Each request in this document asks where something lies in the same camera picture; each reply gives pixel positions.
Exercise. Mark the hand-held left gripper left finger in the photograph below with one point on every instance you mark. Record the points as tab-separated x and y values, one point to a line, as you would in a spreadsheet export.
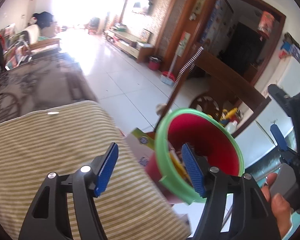
106	170

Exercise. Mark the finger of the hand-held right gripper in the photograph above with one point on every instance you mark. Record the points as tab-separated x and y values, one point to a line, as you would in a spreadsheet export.
281	96
277	135

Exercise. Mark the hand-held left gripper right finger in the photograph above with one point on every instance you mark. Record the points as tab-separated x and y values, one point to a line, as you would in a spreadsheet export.
193	172

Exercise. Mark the red bin green rim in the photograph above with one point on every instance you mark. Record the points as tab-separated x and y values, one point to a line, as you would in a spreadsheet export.
202	135

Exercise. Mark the person's right hand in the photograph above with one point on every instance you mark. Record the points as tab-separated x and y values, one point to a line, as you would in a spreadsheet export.
281	212

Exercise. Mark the white refrigerator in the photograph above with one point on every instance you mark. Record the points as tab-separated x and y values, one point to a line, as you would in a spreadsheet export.
290	75

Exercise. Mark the printed cardboard box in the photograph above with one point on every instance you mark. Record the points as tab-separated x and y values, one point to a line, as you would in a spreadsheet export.
140	140

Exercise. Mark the white plastic bottle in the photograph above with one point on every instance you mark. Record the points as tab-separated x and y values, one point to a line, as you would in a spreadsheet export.
231	127

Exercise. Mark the colourful boxes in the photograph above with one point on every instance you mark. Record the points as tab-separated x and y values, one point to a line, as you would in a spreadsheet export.
291	47

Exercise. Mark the yellow plastic toy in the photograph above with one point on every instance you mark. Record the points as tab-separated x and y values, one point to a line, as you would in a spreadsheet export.
230	112

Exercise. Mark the carved wooden chair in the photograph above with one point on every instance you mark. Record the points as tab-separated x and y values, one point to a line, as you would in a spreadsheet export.
227	85

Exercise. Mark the red hanging lantern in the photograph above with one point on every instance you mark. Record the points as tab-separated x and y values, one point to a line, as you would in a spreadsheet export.
266	25

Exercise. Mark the beaded metal rod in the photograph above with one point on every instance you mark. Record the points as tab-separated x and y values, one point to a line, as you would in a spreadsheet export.
190	63

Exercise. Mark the red blue dustpan set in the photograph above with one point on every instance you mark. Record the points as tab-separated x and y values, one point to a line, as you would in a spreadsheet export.
168	78

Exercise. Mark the patterned table cover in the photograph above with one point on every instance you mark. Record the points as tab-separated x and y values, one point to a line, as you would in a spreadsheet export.
40	85

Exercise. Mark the small red waste bin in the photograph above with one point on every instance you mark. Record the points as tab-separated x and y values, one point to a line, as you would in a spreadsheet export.
155	63

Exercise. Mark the wooden television cabinet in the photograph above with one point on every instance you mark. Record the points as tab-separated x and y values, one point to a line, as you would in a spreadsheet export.
130	45

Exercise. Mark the wooden sofa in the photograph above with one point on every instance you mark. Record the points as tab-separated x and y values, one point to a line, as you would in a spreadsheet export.
43	45

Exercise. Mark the framed patchwork picture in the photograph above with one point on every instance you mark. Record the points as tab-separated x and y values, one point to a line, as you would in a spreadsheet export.
146	35

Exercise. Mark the wooden dining chair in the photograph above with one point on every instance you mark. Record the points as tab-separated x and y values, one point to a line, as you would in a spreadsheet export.
93	26

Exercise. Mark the magazine rack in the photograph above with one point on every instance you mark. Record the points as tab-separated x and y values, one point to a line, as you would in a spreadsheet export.
16	50

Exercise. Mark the white towel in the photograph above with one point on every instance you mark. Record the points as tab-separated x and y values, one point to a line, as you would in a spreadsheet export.
32	33

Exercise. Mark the black clothing pile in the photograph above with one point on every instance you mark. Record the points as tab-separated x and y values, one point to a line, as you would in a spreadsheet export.
45	18

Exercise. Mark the panda plush toy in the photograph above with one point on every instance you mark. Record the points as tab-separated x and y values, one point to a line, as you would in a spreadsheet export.
34	18

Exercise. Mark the colourful wall posters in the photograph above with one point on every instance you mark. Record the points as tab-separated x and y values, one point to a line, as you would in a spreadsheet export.
215	22

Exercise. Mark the red white wall calendar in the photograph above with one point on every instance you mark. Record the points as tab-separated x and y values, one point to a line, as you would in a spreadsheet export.
184	43

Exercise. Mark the long wall scroll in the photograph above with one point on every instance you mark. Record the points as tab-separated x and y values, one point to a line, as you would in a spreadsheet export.
200	1

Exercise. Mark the wall television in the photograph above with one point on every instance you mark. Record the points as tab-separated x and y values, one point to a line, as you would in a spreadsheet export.
141	6

